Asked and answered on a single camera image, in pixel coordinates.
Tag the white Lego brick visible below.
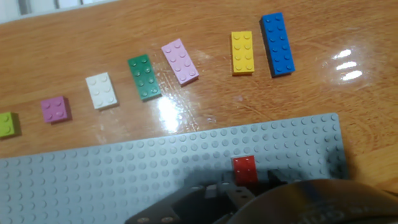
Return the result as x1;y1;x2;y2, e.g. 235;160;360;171
85;72;119;110

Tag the blue Lego brick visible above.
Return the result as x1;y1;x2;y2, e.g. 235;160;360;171
259;12;296;78

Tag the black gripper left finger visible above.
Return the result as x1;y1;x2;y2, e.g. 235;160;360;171
124;182;257;224

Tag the lime green Lego brick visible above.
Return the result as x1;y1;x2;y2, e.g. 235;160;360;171
0;111;21;138

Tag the red Lego brick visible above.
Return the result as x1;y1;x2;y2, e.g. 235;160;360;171
232;154;259;187

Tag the yellow Lego brick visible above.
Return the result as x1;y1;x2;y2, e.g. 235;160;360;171
230;30;255;76

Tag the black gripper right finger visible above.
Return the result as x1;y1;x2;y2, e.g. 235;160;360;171
266;169;289;188

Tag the grey Lego baseplate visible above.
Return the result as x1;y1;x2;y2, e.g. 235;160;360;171
0;113;349;224

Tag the light pink Lego brick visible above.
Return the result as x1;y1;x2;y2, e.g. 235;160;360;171
160;38;200;86

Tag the glossy wooden board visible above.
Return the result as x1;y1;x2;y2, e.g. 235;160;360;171
0;0;398;195

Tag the small magenta Lego brick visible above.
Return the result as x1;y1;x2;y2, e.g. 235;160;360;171
40;95;72;124

